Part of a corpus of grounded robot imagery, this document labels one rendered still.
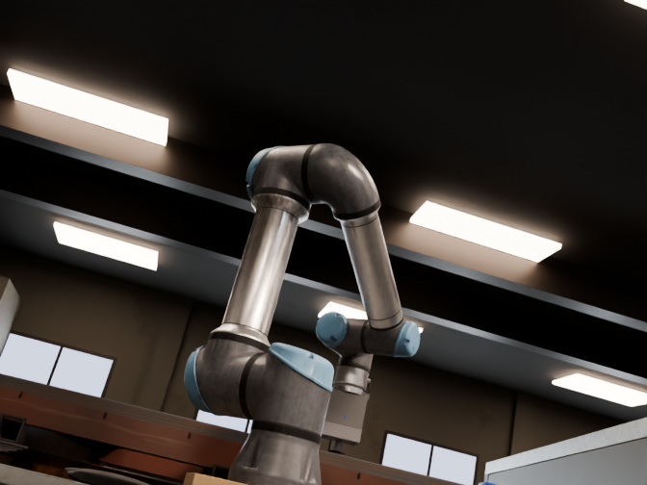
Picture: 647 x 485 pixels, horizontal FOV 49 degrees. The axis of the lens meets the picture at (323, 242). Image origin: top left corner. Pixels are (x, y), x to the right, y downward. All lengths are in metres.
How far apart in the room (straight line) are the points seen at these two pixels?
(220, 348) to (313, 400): 0.20
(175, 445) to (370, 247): 0.57
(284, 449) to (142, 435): 0.49
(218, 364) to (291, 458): 0.22
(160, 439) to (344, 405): 0.40
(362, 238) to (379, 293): 0.13
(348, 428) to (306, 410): 0.47
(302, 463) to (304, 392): 0.11
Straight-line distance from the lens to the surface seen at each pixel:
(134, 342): 10.23
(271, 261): 1.32
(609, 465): 1.76
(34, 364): 10.25
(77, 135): 6.03
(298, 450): 1.16
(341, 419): 1.63
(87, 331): 10.29
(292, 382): 1.17
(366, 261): 1.41
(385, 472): 1.62
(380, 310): 1.47
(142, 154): 5.94
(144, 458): 2.27
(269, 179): 1.38
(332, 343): 1.56
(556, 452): 2.05
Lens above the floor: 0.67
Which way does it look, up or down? 22 degrees up
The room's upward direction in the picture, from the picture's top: 13 degrees clockwise
